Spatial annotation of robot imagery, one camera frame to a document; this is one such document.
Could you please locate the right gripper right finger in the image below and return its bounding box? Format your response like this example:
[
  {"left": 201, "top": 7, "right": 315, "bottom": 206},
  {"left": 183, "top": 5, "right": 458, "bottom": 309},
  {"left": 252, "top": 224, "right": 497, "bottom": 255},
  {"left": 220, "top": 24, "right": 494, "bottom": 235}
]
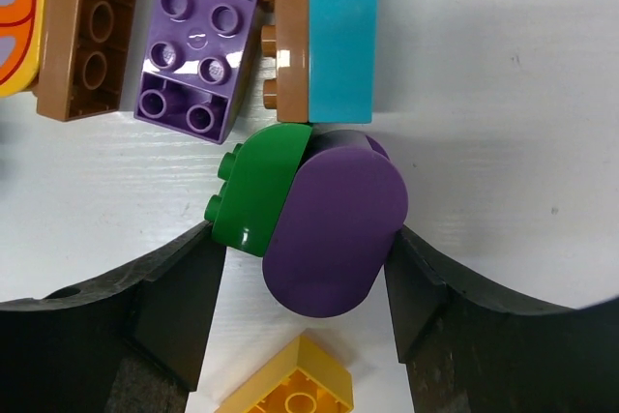
[{"left": 385, "top": 228, "right": 618, "bottom": 412}]

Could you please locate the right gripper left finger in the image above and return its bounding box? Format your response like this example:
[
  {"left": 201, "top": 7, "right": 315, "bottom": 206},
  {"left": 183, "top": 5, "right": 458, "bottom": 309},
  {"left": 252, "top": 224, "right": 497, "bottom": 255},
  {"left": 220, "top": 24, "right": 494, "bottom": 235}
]
[{"left": 1, "top": 222, "right": 225, "bottom": 412}]

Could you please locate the lilac rounded lego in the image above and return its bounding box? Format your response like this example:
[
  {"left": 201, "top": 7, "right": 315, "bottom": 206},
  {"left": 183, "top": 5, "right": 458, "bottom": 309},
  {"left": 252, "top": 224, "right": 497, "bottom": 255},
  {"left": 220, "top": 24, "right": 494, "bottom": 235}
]
[{"left": 262, "top": 130, "right": 408, "bottom": 318}]

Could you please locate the green rounded lego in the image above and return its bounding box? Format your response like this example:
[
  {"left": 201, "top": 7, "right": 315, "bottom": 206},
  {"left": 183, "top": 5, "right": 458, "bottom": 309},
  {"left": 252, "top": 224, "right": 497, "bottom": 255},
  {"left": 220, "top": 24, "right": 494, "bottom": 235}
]
[{"left": 204, "top": 123, "right": 312, "bottom": 257}]

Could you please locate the yellow lego brick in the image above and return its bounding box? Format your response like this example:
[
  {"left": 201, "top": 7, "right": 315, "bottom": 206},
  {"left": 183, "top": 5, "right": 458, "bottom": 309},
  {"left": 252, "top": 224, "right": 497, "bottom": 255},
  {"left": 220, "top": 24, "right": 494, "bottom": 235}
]
[{"left": 217, "top": 336, "right": 354, "bottom": 413}]

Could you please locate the brown teal lego brick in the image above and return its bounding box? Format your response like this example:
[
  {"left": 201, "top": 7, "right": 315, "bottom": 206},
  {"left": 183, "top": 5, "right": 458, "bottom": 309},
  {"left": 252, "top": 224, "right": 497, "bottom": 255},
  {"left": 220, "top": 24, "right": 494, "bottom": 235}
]
[{"left": 261, "top": 0, "right": 378, "bottom": 124}]

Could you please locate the purple flat lego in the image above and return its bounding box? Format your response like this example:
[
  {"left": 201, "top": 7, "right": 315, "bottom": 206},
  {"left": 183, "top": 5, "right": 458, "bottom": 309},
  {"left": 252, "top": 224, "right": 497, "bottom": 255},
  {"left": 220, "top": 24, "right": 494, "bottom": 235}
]
[{"left": 134, "top": 0, "right": 263, "bottom": 144}]

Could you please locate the brown long lego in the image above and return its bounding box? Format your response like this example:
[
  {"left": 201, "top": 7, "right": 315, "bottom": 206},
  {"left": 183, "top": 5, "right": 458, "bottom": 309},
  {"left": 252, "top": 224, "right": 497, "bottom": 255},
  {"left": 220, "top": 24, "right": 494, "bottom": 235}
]
[{"left": 36, "top": 0, "right": 136, "bottom": 122}]

